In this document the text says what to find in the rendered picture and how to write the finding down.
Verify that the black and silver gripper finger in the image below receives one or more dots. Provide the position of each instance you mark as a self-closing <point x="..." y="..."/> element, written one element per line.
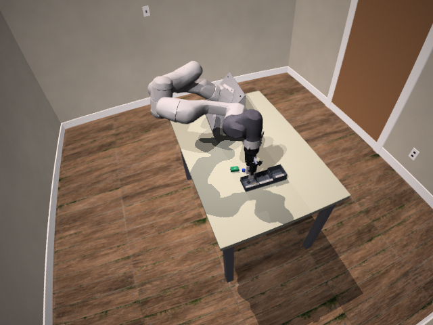
<point x="253" y="167"/>
<point x="247" y="163"/>

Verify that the black rack of bins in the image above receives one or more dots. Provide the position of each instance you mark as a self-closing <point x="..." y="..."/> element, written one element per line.
<point x="263" y="178"/>

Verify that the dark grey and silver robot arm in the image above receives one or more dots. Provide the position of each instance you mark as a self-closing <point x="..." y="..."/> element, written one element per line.
<point x="239" y="122"/>

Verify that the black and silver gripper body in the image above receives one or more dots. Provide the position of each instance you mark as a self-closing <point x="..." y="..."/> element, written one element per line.
<point x="252" y="153"/>

